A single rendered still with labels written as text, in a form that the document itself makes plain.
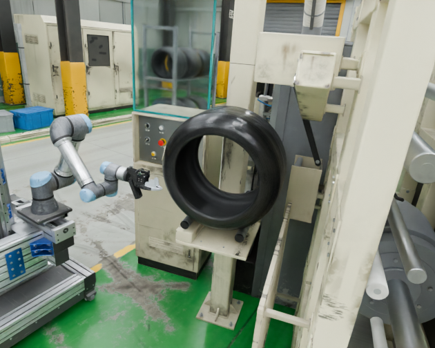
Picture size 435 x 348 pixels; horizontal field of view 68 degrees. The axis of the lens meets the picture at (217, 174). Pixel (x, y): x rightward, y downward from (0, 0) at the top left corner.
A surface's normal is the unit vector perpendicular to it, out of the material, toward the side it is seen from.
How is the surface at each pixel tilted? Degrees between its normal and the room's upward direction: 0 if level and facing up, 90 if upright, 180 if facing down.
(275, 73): 90
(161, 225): 90
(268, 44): 90
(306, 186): 90
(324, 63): 72
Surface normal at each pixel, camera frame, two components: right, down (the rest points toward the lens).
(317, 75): -0.28, 0.04
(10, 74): 0.84, 0.26
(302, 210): -0.32, 0.33
